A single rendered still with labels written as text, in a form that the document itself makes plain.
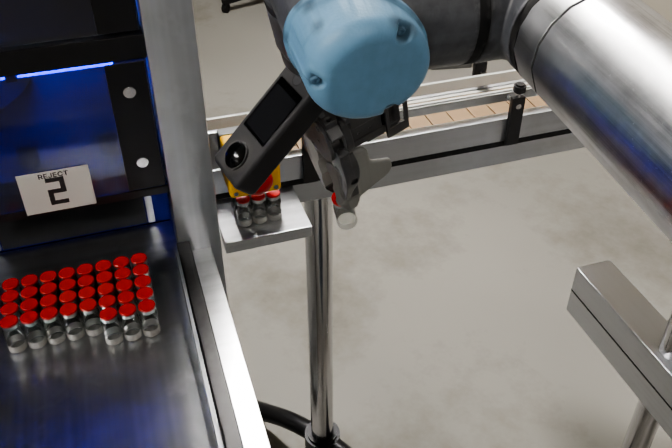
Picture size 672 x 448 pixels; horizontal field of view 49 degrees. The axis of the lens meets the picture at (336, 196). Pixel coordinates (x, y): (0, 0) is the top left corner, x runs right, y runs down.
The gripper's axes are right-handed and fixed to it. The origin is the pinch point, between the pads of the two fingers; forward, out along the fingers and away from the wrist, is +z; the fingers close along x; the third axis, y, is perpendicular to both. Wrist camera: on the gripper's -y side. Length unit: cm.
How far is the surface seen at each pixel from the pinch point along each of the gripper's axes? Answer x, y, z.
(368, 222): 88, 42, 149
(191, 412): -2.6, -23.7, 18.3
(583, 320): 1, 47, 85
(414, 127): 28, 26, 34
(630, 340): -10, 46, 75
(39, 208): 29.0, -28.3, 11.0
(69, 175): 28.7, -22.9, 8.2
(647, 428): -22, 43, 89
